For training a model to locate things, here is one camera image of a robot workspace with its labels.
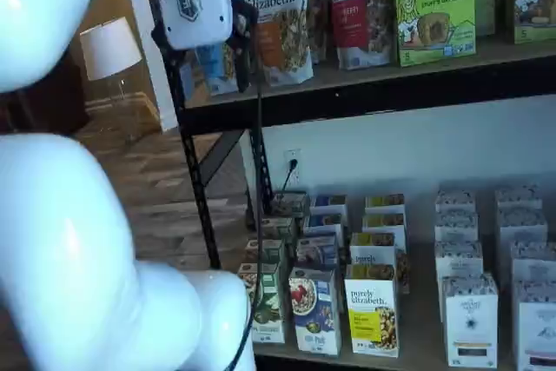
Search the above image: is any green oatmeal box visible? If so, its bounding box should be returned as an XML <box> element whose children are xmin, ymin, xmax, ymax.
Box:
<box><xmin>237</xmin><ymin>262</ymin><xmax>288</xmax><ymax>344</ymax></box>
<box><xmin>260</xmin><ymin>216</ymin><xmax>299</xmax><ymax>244</ymax></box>
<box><xmin>269</xmin><ymin>190</ymin><xmax>310</xmax><ymax>220</ymax></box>
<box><xmin>243</xmin><ymin>238</ymin><xmax>286</xmax><ymax>268</ymax></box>

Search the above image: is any black metal shelf rack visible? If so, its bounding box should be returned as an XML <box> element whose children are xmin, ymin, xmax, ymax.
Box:
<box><xmin>137</xmin><ymin>0</ymin><xmax>556</xmax><ymax>371</ymax></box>

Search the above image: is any green Bobo's apple pie box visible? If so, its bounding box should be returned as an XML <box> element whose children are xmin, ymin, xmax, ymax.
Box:
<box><xmin>394</xmin><ymin>0</ymin><xmax>478</xmax><ymax>68</ymax></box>

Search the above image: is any yellow white purely elizabeth box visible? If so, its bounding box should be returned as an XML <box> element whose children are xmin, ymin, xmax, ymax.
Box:
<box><xmin>364</xmin><ymin>193</ymin><xmax>406</xmax><ymax>216</ymax></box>
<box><xmin>349</xmin><ymin>231</ymin><xmax>412</xmax><ymax>295</ymax></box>
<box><xmin>361</xmin><ymin>213</ymin><xmax>407</xmax><ymax>238</ymax></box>
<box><xmin>344</xmin><ymin>262</ymin><xmax>400</xmax><ymax>358</ymax></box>

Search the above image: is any white box dark stripe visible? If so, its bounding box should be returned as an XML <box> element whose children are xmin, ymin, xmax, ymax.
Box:
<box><xmin>434</xmin><ymin>240</ymin><xmax>485</xmax><ymax>286</ymax></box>
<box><xmin>434</xmin><ymin>210</ymin><xmax>480</xmax><ymax>244</ymax></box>
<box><xmin>441</xmin><ymin>273</ymin><xmax>500</xmax><ymax>368</ymax></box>
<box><xmin>435</xmin><ymin>188</ymin><xmax>477</xmax><ymax>215</ymax></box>

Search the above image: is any white box pink stripe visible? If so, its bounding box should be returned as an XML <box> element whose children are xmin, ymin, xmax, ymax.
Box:
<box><xmin>496</xmin><ymin>208</ymin><xmax>548</xmax><ymax>277</ymax></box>
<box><xmin>512</xmin><ymin>279</ymin><xmax>556</xmax><ymax>371</ymax></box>
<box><xmin>510</xmin><ymin>240</ymin><xmax>556</xmax><ymax>285</ymax></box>
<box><xmin>494</xmin><ymin>186</ymin><xmax>543</xmax><ymax>212</ymax></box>

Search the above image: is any blue granola bag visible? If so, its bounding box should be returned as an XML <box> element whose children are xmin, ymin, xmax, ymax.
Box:
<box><xmin>180</xmin><ymin>40</ymin><xmax>240</xmax><ymax>97</ymax></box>

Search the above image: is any orange granola bag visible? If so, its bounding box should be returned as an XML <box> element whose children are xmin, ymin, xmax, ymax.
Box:
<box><xmin>303</xmin><ymin>0</ymin><xmax>331</xmax><ymax>64</ymax></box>
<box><xmin>233</xmin><ymin>0</ymin><xmax>314</xmax><ymax>88</ymax></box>

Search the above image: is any dark brown armchair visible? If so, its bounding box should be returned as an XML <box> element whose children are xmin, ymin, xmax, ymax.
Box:
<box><xmin>0</xmin><ymin>56</ymin><xmax>90</xmax><ymax>136</ymax></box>

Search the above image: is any red granola bag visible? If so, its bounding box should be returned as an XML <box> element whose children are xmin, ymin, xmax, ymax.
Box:
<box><xmin>320</xmin><ymin>0</ymin><xmax>399</xmax><ymax>71</ymax></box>

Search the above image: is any black power cord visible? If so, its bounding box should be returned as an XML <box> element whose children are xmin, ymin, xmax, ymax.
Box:
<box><xmin>275</xmin><ymin>157</ymin><xmax>301</xmax><ymax>202</ymax></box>

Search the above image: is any white wall outlet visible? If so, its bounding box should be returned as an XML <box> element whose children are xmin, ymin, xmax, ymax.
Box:
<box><xmin>284</xmin><ymin>149</ymin><xmax>302</xmax><ymax>186</ymax></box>

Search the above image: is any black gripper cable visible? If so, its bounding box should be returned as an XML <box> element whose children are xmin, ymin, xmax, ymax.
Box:
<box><xmin>229</xmin><ymin>83</ymin><xmax>264</xmax><ymax>371</ymax></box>

